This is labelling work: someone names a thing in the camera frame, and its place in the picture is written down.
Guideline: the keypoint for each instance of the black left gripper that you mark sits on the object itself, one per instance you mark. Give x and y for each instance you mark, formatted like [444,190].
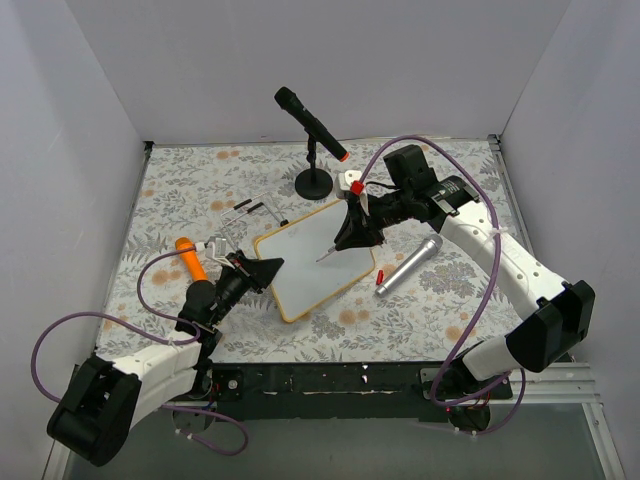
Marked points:
[245,273]

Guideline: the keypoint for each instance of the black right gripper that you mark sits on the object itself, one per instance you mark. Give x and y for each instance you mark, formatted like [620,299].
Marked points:
[362,215]

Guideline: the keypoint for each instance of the red whiteboard marker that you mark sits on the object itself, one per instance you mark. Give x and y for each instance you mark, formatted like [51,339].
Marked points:
[330,252]

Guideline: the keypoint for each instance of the yellow framed whiteboard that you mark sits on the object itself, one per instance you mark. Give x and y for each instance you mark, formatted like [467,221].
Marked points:
[302,284]

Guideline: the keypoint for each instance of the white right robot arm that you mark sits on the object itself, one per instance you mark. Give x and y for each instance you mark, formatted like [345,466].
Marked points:
[555,314]

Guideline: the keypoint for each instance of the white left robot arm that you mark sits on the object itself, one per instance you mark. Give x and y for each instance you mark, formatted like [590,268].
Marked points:
[106,399]

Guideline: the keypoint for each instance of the black round microphone stand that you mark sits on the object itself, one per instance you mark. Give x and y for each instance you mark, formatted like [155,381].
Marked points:
[313,183]

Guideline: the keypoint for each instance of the silver microphone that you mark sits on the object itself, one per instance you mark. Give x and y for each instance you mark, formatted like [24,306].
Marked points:
[427,250]

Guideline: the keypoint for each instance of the floral patterned table mat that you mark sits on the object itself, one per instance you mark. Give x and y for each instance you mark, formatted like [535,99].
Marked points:
[184,191]

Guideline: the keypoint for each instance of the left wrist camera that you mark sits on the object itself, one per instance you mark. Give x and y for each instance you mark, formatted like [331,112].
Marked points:
[215,249]

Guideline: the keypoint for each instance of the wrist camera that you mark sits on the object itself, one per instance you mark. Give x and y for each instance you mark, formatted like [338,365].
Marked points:
[215,249]
[349,182]

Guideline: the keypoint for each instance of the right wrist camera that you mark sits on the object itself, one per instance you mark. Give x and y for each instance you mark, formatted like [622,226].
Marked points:
[349,182]

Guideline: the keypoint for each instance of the wire whiteboard easel stand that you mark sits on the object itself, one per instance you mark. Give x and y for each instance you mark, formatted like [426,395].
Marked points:
[263,202]

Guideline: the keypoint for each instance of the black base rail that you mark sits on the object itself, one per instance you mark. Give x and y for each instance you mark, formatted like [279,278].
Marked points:
[320,390]

